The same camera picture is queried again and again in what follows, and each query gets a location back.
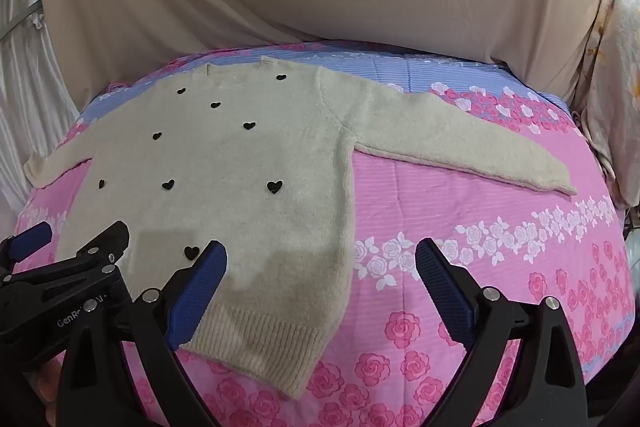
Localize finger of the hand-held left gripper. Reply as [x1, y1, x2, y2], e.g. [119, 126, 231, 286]
[0, 222, 54, 279]
[50, 221, 131, 282]

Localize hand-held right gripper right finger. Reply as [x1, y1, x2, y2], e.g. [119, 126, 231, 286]
[415, 238, 587, 427]

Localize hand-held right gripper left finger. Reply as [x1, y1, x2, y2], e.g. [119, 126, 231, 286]
[55, 241, 229, 427]

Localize cream sweater with black hearts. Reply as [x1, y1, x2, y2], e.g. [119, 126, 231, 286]
[23, 56, 580, 400]

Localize person's left hand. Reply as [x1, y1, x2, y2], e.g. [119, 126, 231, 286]
[27, 356, 64, 424]

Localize pink floral bedsheet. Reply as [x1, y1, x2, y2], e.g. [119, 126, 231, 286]
[12, 39, 632, 427]

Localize white satin curtain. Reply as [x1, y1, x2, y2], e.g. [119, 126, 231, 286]
[0, 0, 86, 210]

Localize grey metal pole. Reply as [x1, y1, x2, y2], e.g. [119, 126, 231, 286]
[0, 0, 46, 40]

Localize pale floral cloth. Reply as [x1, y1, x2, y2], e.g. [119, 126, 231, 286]
[575, 0, 640, 214]

